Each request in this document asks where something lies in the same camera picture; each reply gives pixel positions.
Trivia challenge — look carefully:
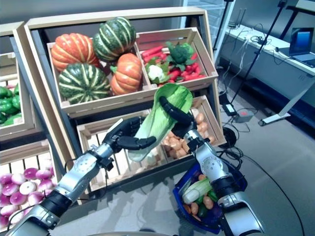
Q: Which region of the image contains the white box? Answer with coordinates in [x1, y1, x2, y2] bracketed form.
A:
[296, 0, 315, 8]

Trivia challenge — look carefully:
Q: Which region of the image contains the black cable coil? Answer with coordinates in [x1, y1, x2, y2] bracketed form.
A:
[220, 126, 239, 148]

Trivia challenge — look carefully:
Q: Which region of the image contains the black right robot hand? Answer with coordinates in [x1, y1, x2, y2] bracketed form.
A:
[158, 95, 199, 139]

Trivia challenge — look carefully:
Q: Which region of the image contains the large wooden display shelf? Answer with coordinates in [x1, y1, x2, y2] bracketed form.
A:
[24, 6, 227, 206]

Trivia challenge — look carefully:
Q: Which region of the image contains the black stand with sensor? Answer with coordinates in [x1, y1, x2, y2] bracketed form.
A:
[231, 0, 288, 101]
[213, 0, 233, 50]

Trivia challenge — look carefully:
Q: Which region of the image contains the white cauliflower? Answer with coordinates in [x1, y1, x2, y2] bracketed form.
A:
[145, 59, 170, 84]

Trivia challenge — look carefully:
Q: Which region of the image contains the dark green broccoli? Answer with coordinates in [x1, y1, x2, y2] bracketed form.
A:
[166, 41, 195, 71]

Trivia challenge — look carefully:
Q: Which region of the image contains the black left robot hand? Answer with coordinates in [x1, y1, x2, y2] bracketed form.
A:
[102, 116, 158, 151]

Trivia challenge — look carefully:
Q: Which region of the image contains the blue plastic shopping basket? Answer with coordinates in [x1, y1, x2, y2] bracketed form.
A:
[172, 161, 248, 234]

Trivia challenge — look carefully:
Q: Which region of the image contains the large orange pumpkin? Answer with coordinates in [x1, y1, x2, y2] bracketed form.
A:
[51, 33, 100, 72]

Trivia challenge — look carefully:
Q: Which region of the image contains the red carrot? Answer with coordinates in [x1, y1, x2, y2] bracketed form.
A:
[144, 52, 168, 64]
[141, 46, 163, 59]

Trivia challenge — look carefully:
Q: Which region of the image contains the purple white onion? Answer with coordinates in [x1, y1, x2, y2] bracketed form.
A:
[23, 168, 39, 180]
[19, 181, 37, 195]
[38, 179, 54, 192]
[11, 173, 27, 185]
[35, 169, 52, 180]
[1, 183, 19, 197]

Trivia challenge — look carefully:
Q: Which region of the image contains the grey box red label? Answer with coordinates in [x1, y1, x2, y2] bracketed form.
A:
[235, 110, 254, 123]

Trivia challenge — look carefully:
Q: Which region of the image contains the open laptop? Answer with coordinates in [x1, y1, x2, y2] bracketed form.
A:
[288, 27, 315, 68]

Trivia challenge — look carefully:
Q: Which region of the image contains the black metal rack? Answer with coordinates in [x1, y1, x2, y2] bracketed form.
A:
[280, 0, 315, 40]

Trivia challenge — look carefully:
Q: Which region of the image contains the small orange pumpkin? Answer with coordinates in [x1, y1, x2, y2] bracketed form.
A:
[110, 53, 143, 96]

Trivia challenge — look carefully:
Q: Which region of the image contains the green striped pumpkin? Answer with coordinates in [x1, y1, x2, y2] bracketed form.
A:
[93, 16, 137, 62]
[58, 63, 111, 105]

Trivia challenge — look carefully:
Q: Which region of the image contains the router with antennas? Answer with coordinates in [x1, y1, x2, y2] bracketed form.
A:
[228, 7, 247, 29]

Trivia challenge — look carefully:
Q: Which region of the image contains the glass door fridge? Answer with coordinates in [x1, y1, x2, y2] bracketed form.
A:
[181, 0, 236, 50]

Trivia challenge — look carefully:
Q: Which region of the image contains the black power adapter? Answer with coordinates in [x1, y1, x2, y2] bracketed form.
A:
[222, 103, 237, 116]

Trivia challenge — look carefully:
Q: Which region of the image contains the grey robot waist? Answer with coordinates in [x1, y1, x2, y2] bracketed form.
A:
[93, 231, 178, 236]

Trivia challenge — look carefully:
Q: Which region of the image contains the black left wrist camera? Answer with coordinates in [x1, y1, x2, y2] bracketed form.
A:
[100, 157, 115, 171]

